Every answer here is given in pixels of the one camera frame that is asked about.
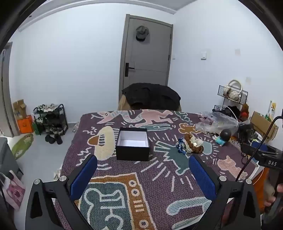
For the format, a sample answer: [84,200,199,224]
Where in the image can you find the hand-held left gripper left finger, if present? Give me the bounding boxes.
[25,154,98,230]

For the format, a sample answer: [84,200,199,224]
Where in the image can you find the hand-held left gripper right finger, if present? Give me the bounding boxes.
[188,154,261,230]

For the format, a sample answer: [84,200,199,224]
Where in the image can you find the brown bead bracelet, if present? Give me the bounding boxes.
[184,133,203,153]

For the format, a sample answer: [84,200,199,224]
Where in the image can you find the white translucent pouch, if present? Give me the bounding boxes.
[188,135,204,152]

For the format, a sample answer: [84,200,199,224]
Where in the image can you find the blue bead bracelet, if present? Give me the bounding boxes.
[176,138,187,154]

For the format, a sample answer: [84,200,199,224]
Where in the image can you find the black jewelry box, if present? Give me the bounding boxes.
[115,127,150,161]

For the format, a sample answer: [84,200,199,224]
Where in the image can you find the person's right hand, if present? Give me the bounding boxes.
[264,183,283,208]

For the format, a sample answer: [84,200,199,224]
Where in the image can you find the orange stool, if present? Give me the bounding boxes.
[251,165,271,214]

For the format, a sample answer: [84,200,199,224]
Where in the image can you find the large cardboard box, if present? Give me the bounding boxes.
[250,111,278,140]

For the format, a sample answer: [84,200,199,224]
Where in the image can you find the printed blanket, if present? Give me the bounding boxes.
[54,109,249,230]

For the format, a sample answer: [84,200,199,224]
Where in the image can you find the black-headed doll figure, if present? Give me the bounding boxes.
[212,129,232,146]

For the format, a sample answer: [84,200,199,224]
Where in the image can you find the yellow green packet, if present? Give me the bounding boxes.
[266,100,277,121]

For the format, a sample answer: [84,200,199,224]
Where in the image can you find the clear plastic bag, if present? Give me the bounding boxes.
[195,111,239,134]

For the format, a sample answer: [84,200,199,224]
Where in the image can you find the brown plush toy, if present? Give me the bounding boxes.
[240,103,249,121]

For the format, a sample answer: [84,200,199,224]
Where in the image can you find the black shoe rack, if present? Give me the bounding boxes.
[33,103,68,136]

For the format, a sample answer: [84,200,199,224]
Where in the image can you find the green floor mat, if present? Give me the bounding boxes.
[11,133,34,160]

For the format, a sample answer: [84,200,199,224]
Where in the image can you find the pink print tote bag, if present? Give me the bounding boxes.
[0,170,26,210]

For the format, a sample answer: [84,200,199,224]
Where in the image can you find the white handbag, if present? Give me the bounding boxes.
[226,80,243,101]

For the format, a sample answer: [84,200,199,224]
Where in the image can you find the orange box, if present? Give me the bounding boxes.
[17,115,34,134]

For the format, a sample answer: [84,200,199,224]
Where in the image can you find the grey cabinet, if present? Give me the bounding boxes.
[0,137,24,177]

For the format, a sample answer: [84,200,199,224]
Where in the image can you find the tan chair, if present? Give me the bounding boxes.
[117,94,182,111]

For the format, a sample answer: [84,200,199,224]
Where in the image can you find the small cardboard box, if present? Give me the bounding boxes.
[12,99,27,120]

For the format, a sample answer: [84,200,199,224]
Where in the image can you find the black jacket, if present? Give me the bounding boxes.
[122,83,181,110]

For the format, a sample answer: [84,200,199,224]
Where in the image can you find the grey door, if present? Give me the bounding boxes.
[119,14,173,89]

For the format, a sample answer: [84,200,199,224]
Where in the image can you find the grey cap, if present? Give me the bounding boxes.
[135,25,149,42]

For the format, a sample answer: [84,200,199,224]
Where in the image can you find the black cable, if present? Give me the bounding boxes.
[235,115,283,182]

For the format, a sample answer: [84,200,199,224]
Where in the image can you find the white cable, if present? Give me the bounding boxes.
[226,106,240,122]

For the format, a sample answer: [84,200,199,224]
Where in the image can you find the black wire rack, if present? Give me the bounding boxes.
[213,85,248,113]

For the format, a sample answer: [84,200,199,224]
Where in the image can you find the black door lock handle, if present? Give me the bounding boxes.
[125,62,134,77]

